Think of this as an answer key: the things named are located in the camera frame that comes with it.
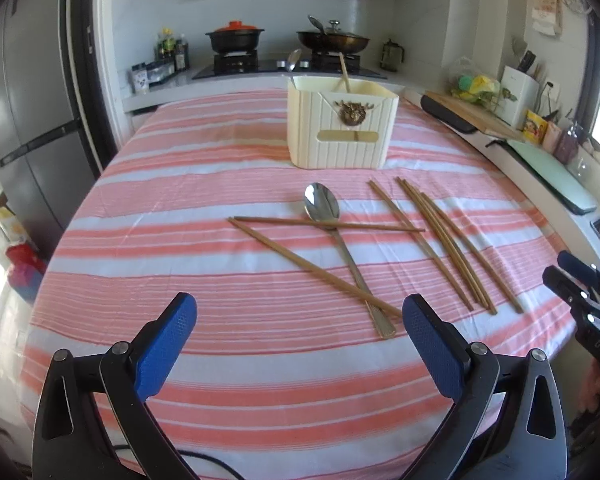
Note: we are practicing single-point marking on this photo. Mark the green label sauce bottle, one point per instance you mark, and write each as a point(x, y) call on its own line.
point(166, 45)

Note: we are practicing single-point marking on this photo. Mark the green cutting board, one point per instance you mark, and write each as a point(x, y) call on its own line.
point(550, 175)

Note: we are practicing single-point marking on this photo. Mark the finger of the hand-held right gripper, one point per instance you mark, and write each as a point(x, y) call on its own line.
point(562, 285)
point(577, 266)

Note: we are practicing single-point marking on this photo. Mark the glass jug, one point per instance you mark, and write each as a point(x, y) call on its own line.
point(391, 57)

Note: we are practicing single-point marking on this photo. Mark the black gas cooktop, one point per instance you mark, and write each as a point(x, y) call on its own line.
point(270, 67)

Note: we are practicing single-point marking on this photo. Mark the metal ladle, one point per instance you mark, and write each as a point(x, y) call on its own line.
point(316, 24)

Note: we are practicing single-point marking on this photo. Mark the metal spoon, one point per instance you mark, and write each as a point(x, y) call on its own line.
point(320, 202)
point(294, 62)

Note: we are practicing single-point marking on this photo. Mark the grey refrigerator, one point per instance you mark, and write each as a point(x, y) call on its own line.
point(35, 135)

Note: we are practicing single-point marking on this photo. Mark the plastic bag of vegetables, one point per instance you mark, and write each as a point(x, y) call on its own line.
point(472, 82)

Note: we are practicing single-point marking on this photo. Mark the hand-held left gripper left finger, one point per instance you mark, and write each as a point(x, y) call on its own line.
point(167, 340)

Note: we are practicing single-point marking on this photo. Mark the wall poster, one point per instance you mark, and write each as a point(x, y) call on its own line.
point(547, 5)

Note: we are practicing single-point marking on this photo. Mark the cream utensil holder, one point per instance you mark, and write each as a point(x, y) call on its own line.
point(330, 130)

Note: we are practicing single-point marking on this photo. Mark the pink striped tablecloth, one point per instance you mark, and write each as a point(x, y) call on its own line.
point(180, 280)

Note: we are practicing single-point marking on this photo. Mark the wooden chopstick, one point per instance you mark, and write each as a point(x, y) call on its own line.
point(305, 262)
point(460, 260)
point(437, 241)
point(472, 253)
point(420, 243)
point(447, 248)
point(280, 220)

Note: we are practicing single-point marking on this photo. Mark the wooden cutting board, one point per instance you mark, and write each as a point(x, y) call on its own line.
point(480, 115)

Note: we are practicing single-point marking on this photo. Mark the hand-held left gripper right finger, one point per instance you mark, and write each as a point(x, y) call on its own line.
point(432, 340)

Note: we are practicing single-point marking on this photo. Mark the white knife block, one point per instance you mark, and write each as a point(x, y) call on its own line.
point(520, 100)

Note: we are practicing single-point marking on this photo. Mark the condiment bottles group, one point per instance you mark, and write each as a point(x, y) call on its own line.
point(150, 74)

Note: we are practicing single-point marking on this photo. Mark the cardboard box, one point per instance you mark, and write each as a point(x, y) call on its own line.
point(5, 215)

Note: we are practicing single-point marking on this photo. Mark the black oblong pad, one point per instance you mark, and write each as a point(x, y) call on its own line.
point(447, 115)

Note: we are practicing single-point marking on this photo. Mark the glass wok lid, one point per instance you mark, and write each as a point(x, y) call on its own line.
point(336, 29)

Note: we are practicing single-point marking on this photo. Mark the dark wok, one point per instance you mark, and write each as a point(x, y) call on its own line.
point(332, 44)

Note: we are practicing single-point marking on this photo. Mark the dark sauce bottle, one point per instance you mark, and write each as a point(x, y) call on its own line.
point(181, 55)

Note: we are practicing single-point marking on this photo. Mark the black clay pot orange lid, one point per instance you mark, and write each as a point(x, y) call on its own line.
point(235, 37)

